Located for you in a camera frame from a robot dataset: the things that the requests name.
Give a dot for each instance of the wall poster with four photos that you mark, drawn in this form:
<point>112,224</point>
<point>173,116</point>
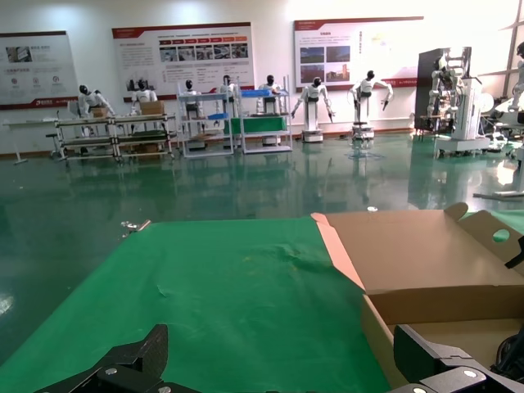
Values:
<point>352,45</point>

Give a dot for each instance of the large background cardboard box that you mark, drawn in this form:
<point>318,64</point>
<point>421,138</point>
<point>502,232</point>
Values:
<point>152,108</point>

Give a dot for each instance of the green table cloth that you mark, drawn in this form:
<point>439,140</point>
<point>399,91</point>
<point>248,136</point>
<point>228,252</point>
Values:
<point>225,307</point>

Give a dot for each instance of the white robot on wheeled stand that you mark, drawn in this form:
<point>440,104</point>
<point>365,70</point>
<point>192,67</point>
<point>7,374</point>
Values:
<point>466,110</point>

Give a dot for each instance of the blue plastic bin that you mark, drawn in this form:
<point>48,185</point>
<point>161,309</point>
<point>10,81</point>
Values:
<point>256,93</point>

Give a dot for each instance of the white background table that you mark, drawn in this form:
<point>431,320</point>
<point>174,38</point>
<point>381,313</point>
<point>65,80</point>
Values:
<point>28,122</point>

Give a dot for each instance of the metal frame workbench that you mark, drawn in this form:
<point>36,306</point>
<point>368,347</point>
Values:
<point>86,141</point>
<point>143,138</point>

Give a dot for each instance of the small background cardboard box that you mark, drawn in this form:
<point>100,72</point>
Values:
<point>99,113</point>

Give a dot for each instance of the wide wall poster, photo row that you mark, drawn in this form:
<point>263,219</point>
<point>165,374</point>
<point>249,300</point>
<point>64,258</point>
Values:
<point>184,53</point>

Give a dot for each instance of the green cloth on rack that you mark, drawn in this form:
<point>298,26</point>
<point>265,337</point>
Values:
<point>258,125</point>

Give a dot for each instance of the white metal shelf rack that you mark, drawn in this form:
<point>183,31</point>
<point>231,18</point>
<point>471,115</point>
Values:
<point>204,120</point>
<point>266,135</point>

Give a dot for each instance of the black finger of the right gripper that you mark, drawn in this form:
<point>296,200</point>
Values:
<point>518,254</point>

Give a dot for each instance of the white humanoid robot black head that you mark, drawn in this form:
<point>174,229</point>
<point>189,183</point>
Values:
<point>88,100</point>
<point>189,92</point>
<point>226,88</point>
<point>363,88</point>
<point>313,94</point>
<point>519,82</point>
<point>143,95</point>
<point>269,87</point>

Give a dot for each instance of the brown cardboard box, holed flap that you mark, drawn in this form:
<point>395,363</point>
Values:
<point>409,254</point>

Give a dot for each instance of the black round stool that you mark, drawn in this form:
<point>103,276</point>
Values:
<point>52,137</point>

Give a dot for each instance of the wall poster with round icons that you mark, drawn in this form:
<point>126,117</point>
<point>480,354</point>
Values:
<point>37,69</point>

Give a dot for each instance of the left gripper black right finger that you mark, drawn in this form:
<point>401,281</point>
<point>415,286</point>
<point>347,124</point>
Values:
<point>430,364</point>

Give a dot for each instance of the black upright panel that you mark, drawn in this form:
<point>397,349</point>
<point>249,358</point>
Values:
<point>425,82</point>

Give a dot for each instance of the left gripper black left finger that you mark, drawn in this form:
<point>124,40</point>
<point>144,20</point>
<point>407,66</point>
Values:
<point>135,368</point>

